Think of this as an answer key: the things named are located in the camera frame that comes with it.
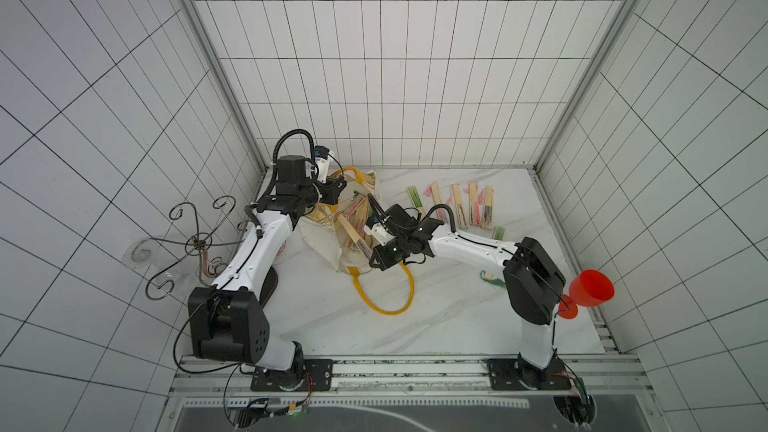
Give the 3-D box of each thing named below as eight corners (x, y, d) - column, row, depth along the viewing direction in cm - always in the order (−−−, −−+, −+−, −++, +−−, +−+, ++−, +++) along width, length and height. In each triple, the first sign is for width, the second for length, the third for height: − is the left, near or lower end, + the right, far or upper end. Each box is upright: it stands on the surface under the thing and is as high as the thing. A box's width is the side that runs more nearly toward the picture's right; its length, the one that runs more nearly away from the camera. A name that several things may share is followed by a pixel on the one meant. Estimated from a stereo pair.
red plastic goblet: (554, 319, 85) (586, 297, 71) (545, 294, 89) (574, 270, 76) (582, 319, 85) (619, 297, 71) (572, 294, 89) (605, 270, 76)
